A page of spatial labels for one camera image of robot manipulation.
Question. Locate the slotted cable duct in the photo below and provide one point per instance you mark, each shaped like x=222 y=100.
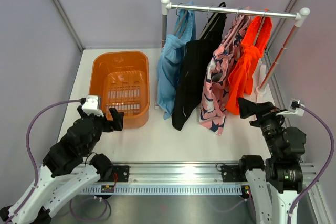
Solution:
x=162 y=190

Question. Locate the pink hanger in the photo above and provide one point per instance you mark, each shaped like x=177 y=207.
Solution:
x=238 y=22

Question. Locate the grey hanger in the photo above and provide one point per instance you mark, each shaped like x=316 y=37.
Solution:
x=262 y=19

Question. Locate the light blue shorts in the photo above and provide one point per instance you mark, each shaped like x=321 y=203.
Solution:
x=169 y=66

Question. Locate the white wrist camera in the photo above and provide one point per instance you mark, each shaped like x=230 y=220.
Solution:
x=92 y=106
x=294 y=109

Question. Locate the orange plastic basket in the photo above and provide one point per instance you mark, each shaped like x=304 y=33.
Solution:
x=121 y=79

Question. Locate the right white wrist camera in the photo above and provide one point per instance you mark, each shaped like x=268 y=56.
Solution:
x=294 y=109

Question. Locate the white clothes rack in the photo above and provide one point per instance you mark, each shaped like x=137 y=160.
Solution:
x=299 y=18

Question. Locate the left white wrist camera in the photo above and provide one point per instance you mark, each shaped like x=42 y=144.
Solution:
x=92 y=106

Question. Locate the orange shorts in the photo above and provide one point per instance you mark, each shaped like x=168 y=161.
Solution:
x=241 y=78

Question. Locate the aluminium mounting rail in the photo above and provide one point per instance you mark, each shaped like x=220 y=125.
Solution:
x=152 y=173

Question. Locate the black shorts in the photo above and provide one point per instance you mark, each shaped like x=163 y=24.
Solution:
x=193 y=71

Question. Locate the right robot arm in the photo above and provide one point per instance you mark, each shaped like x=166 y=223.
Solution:
x=276 y=183

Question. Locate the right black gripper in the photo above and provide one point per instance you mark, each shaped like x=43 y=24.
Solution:
x=264 y=110

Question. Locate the black shorts hanger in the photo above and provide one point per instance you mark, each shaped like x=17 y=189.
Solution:
x=210 y=23

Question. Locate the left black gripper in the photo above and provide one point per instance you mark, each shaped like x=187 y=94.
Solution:
x=110 y=126

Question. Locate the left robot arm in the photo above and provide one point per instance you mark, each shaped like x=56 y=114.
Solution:
x=54 y=185

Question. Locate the pink patterned shorts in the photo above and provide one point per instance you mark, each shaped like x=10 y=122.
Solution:
x=215 y=92

